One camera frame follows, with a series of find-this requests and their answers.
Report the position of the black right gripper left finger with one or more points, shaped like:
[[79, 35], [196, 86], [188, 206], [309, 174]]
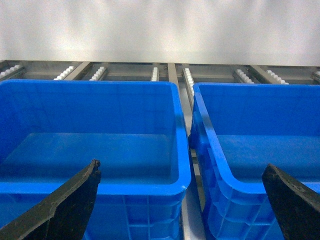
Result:
[[62, 215]]

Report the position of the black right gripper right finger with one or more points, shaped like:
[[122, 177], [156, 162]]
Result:
[[296, 207]]

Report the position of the blue storage crate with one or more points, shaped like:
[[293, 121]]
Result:
[[237, 130], [52, 129]]

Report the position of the blue right storage crate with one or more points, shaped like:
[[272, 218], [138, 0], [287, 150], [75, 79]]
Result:
[[237, 130]]

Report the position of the steel shelf rack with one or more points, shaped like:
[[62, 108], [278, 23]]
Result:
[[181, 74]]

